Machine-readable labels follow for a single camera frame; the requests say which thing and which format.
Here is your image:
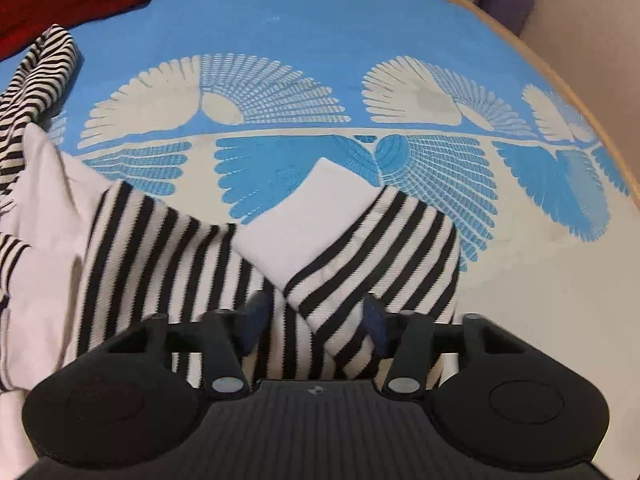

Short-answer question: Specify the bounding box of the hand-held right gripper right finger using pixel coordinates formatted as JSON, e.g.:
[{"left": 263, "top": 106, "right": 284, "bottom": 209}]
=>
[{"left": 362, "top": 294, "right": 527, "bottom": 402}]

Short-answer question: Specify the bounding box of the black white striped shirt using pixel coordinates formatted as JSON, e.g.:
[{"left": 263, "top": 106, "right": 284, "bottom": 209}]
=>
[{"left": 0, "top": 24, "right": 462, "bottom": 480}]

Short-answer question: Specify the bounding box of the blue feather print bedsheet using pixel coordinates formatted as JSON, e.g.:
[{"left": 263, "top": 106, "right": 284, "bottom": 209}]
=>
[{"left": 0, "top": 0, "right": 638, "bottom": 480}]

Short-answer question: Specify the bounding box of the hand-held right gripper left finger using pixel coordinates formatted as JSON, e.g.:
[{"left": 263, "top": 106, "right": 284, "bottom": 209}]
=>
[{"left": 102, "top": 290, "right": 274, "bottom": 402}]

